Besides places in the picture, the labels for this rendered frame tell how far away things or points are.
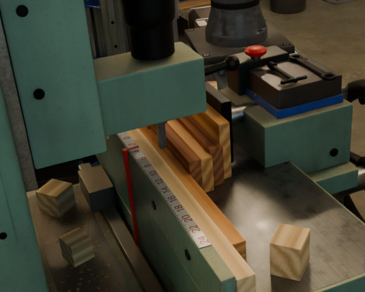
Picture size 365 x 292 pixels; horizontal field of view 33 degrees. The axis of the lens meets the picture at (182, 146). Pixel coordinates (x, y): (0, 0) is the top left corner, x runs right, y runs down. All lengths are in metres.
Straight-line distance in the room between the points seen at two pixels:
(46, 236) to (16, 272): 0.24
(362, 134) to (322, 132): 2.00
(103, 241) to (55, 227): 0.09
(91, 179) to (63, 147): 0.27
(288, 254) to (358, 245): 0.10
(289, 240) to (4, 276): 0.29
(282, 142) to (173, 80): 0.18
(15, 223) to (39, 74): 0.15
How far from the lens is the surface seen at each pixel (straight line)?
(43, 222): 0.95
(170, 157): 0.78
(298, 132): 0.82
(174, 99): 0.72
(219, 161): 0.77
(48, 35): 0.62
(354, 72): 3.49
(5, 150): 0.61
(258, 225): 0.72
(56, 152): 0.66
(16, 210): 0.64
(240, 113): 0.84
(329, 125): 0.85
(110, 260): 0.85
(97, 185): 0.91
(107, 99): 0.69
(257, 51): 0.86
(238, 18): 1.47
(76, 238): 0.84
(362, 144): 2.76
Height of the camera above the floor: 1.32
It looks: 29 degrees down
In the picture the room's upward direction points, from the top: 5 degrees counter-clockwise
